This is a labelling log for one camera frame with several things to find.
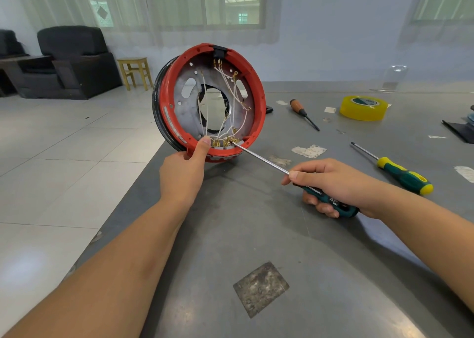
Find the person's right hand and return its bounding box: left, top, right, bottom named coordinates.
left=281, top=158, right=386, bottom=220

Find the person's left hand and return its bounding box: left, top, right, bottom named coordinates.
left=158, top=136, right=213, bottom=209

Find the green yellow handle screwdriver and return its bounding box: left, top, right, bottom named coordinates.
left=350, top=142, right=435, bottom=196

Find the red round appliance base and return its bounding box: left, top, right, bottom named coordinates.
left=152, top=43, right=267, bottom=162

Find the teal handle screwdriver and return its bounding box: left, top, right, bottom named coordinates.
left=233, top=142, right=361, bottom=220

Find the person's left forearm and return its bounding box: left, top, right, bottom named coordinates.
left=3, top=193, right=197, bottom=338

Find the person's right forearm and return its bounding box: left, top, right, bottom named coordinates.
left=370, top=186, right=474, bottom=313

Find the crumpled white tape piece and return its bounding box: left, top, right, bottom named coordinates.
left=291, top=145, right=327, bottom=159

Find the yellow tape roll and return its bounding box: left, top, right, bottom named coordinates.
left=339, top=94, right=391, bottom=122

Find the narrow white tape strip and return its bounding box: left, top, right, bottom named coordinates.
left=454, top=165, right=474, bottom=184

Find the small wooden stool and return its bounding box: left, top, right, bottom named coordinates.
left=117, top=57, right=155, bottom=91

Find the black flat plate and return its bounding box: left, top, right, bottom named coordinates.
left=442, top=119, right=474, bottom=144

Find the black armchair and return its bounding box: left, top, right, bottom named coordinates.
left=33, top=25, right=123, bottom=100

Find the sheer white curtain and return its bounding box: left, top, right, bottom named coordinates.
left=11, top=0, right=282, bottom=45
left=403, top=0, right=474, bottom=45

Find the dark coffee table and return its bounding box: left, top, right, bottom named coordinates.
left=0, top=54, right=56, bottom=97

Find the black sofa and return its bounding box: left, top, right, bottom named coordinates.
left=0, top=29, right=22, bottom=97

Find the orange handle screwdriver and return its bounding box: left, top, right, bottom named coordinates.
left=289, top=98, right=321, bottom=132

